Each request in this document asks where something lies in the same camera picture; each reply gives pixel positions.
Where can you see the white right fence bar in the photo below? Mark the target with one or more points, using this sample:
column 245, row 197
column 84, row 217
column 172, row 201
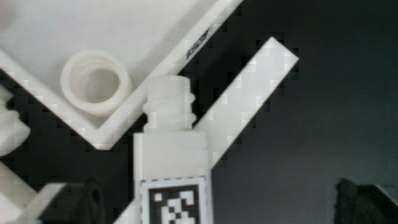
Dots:
column 236, row 105

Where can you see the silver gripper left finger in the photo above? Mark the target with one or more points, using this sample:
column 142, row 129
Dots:
column 77, row 206

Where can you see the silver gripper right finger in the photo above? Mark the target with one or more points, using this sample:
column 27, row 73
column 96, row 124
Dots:
column 366, row 203

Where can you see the white square tabletop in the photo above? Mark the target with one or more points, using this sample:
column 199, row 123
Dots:
column 84, row 49

